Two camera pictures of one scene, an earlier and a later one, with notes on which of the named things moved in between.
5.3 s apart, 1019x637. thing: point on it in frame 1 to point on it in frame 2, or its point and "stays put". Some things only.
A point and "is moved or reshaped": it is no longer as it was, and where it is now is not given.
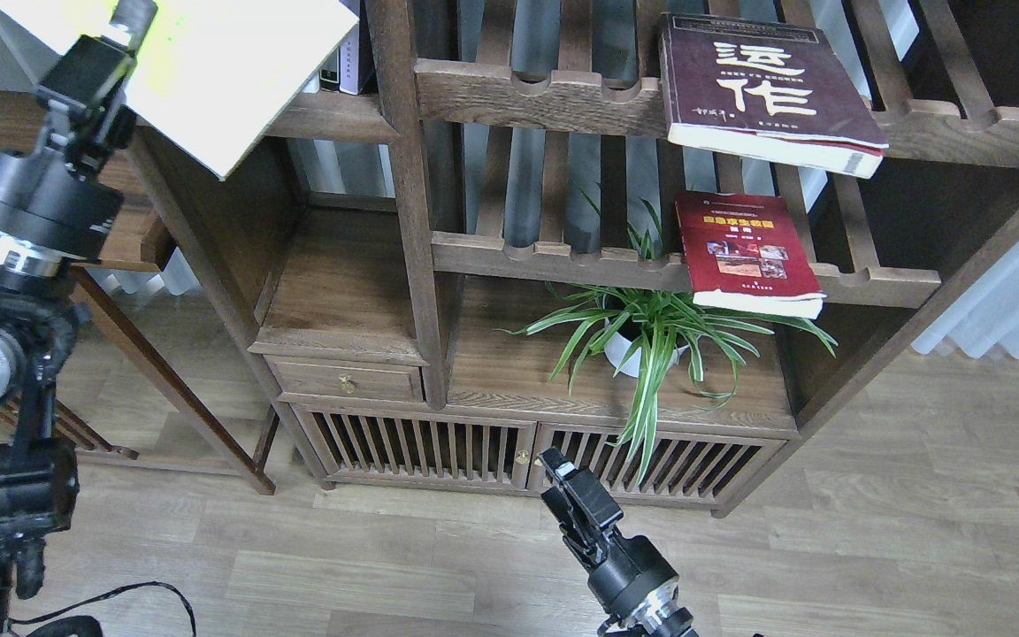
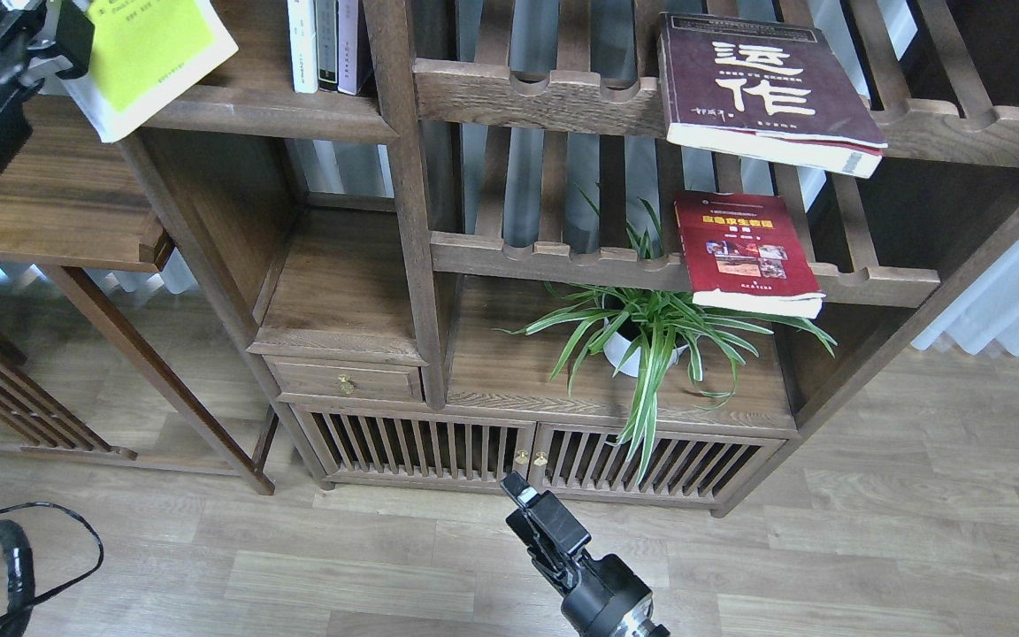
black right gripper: (626, 571) to (603, 597)
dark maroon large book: (766, 89) stays put
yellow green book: (210, 75) is moved or reshaped
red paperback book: (744, 252) stays put
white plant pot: (619, 351) stays put
